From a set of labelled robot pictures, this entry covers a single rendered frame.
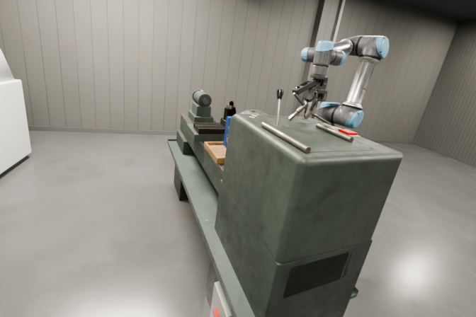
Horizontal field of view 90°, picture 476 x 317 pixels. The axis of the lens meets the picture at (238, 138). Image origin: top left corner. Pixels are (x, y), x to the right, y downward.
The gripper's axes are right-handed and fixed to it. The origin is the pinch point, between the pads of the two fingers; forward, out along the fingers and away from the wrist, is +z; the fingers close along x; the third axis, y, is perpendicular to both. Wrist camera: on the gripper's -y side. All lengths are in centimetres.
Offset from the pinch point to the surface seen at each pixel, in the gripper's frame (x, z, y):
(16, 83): 248, 36, -193
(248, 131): -6.7, 6.2, -34.0
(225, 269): -13, 74, -38
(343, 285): -43, 64, 5
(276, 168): -31.2, 11.7, -34.1
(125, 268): 52, 129, -83
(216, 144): 65, 40, -20
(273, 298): -43, 58, -32
